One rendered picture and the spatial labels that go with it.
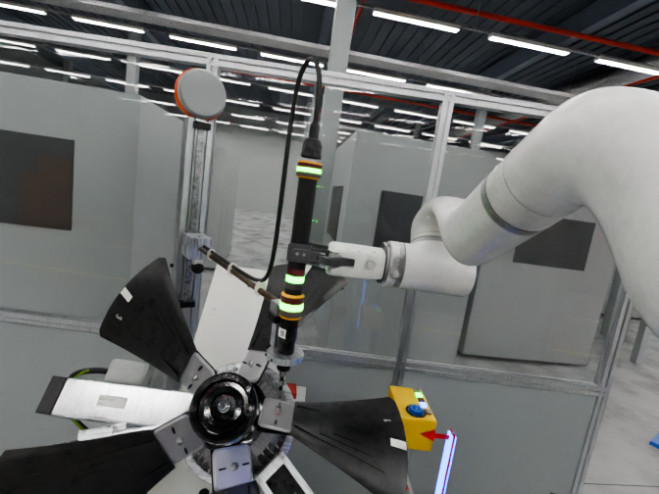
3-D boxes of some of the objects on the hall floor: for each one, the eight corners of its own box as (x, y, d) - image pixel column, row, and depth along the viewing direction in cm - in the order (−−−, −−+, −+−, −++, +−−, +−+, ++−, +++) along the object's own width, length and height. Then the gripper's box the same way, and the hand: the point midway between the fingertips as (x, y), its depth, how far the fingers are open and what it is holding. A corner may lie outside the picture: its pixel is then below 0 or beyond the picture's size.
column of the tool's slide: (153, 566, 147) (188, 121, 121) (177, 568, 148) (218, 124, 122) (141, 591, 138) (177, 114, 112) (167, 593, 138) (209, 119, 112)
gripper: (383, 237, 73) (294, 224, 72) (401, 250, 56) (286, 234, 56) (377, 272, 74) (289, 261, 73) (392, 295, 57) (280, 280, 57)
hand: (299, 251), depth 64 cm, fingers closed on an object, 4 cm apart
